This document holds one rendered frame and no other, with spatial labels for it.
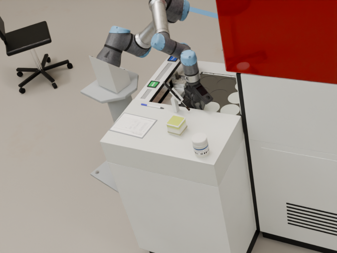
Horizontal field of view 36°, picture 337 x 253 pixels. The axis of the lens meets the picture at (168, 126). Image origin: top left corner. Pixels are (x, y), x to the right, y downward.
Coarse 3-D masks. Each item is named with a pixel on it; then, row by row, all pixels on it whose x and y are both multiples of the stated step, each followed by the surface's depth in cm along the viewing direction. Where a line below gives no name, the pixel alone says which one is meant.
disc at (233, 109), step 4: (228, 104) 270; (232, 104) 269; (224, 108) 268; (228, 108) 267; (232, 108) 266; (236, 108) 266; (224, 112) 265; (228, 112) 264; (232, 112) 264; (236, 112) 263
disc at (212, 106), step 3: (210, 102) 274; (213, 102) 273; (207, 105) 272; (210, 105) 272; (213, 105) 271; (216, 105) 271; (219, 105) 270; (204, 108) 271; (207, 108) 270; (210, 108) 270; (213, 108) 269; (216, 108) 269; (213, 111) 267
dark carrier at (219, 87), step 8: (208, 80) 290; (216, 80) 288; (224, 80) 287; (232, 80) 285; (208, 88) 284; (216, 88) 282; (224, 88) 281; (232, 88) 279; (216, 96) 277; (224, 96) 276; (224, 104) 270; (240, 112) 263
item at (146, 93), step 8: (168, 56) 306; (168, 64) 300; (176, 64) 298; (160, 72) 295; (168, 72) 293; (152, 80) 290; (160, 80) 288; (144, 88) 285; (152, 88) 284; (136, 96) 281; (144, 96) 280
